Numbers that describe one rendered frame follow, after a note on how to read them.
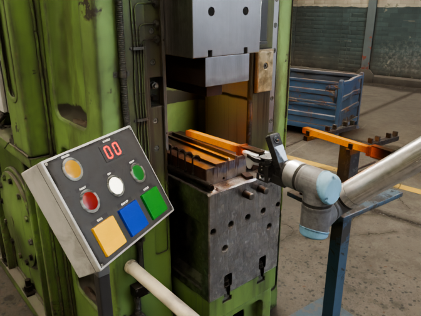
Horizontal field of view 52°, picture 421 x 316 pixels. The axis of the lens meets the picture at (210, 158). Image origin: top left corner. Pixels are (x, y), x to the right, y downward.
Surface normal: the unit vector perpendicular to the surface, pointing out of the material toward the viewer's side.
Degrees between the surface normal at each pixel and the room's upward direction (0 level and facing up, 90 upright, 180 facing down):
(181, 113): 90
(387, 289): 0
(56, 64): 90
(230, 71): 90
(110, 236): 60
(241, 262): 90
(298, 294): 0
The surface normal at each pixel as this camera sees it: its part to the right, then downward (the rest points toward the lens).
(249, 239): 0.64, 0.26
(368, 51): -0.67, 0.25
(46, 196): -0.42, 0.30
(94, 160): 0.79, -0.35
